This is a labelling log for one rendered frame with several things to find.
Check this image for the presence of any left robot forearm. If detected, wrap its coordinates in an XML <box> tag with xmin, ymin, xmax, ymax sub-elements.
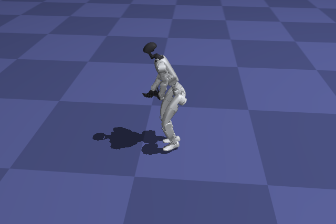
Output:
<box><xmin>158</xmin><ymin>83</ymin><xmax>167</xmax><ymax>101</ymax></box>

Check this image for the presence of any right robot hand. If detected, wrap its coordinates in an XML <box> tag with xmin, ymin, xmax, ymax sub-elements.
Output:
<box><xmin>143</xmin><ymin>90</ymin><xmax>156</xmax><ymax>98</ymax></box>

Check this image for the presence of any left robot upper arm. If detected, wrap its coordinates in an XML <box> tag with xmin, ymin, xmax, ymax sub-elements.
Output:
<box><xmin>157</xmin><ymin>62</ymin><xmax>168</xmax><ymax>86</ymax></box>

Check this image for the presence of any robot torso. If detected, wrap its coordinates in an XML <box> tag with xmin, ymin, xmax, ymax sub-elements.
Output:
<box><xmin>154</xmin><ymin>55</ymin><xmax>186</xmax><ymax>96</ymax></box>

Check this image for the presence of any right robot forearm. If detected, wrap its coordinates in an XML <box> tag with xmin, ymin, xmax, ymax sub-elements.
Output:
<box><xmin>151</xmin><ymin>78</ymin><xmax>161</xmax><ymax>91</ymax></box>

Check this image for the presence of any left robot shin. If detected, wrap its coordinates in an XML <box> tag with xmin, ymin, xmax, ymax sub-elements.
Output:
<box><xmin>161</xmin><ymin>123</ymin><xmax>176</xmax><ymax>145</ymax></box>

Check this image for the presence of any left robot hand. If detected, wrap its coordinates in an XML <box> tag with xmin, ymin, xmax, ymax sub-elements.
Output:
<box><xmin>153</xmin><ymin>88</ymin><xmax>160</xmax><ymax>100</ymax></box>

